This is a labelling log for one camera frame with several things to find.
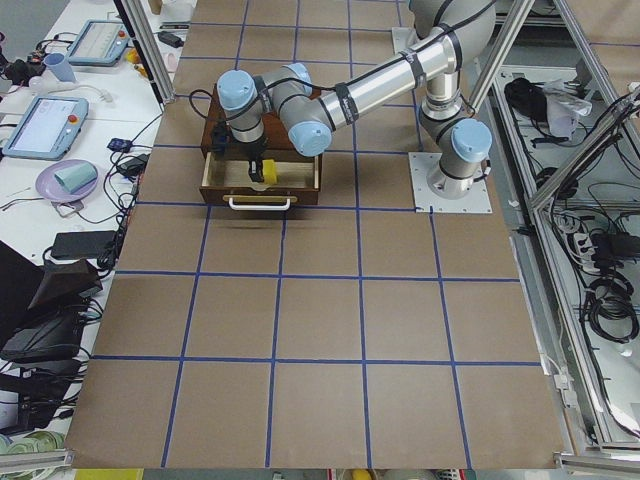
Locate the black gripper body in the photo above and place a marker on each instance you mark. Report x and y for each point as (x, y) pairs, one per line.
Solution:
(255, 151)

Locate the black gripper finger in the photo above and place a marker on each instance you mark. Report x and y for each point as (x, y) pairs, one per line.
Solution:
(255, 170)

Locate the yellow wooden block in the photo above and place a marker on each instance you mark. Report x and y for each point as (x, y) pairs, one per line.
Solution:
(269, 171)

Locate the wooden drawer with white handle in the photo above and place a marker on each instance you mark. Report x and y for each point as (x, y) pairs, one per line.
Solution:
(226, 181)

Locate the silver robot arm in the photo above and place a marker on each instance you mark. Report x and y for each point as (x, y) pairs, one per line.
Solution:
(449, 34)

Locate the dark wooden drawer box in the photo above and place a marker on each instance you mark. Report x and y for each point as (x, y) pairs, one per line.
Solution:
(275, 132)

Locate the teal cup on plate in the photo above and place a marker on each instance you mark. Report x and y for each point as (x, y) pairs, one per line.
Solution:
(73, 176)

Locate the upper blue teach pendant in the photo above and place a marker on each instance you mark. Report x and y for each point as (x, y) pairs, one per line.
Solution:
(99, 43)

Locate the blue teach pendant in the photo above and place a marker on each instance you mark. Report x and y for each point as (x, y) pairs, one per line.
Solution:
(99, 43)
(48, 129)

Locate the black power adapter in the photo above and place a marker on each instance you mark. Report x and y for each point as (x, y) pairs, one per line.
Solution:
(78, 245)

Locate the blue plastic cup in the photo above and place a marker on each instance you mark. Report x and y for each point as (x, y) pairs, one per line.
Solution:
(58, 64)

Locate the lower blue teach pendant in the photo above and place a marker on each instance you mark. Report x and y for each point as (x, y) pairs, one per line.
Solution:
(48, 129)

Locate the purple plate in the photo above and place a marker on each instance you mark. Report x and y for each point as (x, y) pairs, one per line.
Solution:
(47, 186)

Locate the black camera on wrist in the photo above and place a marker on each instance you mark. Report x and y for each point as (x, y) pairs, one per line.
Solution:
(219, 138)

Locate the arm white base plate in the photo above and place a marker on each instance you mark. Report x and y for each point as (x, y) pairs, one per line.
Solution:
(405, 41)
(434, 192)

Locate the aluminium frame post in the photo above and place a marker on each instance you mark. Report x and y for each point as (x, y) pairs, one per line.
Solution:
(136, 23)

